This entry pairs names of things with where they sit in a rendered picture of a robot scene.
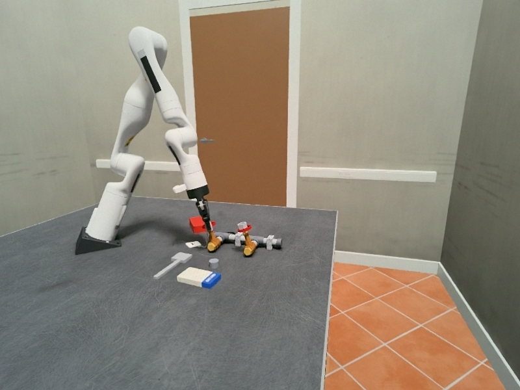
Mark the red flat rectangular pad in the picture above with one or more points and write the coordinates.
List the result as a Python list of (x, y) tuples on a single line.
[(196, 224)]

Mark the white tag on silver chain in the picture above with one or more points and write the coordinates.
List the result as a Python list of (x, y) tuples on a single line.
[(194, 244)]

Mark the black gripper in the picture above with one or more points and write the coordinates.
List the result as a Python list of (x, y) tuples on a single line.
[(202, 204)]

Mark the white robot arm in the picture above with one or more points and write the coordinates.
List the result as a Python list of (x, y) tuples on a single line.
[(145, 46)]

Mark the grey pipe tee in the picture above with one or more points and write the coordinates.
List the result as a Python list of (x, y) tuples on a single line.
[(251, 241)]

